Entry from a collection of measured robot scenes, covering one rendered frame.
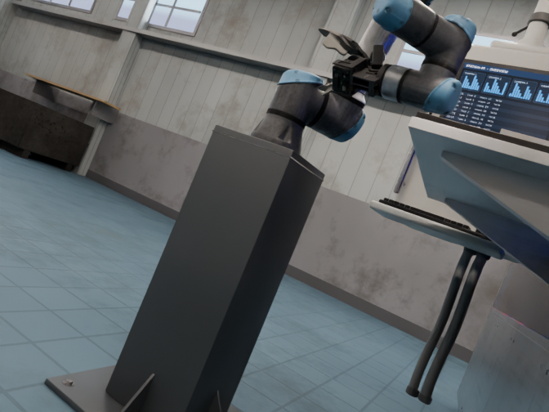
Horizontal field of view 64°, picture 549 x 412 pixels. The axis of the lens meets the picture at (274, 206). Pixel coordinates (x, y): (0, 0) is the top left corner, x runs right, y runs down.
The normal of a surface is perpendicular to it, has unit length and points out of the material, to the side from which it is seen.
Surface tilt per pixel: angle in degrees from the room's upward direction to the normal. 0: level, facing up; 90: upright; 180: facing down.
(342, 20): 90
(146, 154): 90
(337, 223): 90
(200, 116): 90
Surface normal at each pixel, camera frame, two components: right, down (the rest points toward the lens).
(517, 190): -0.37, -0.16
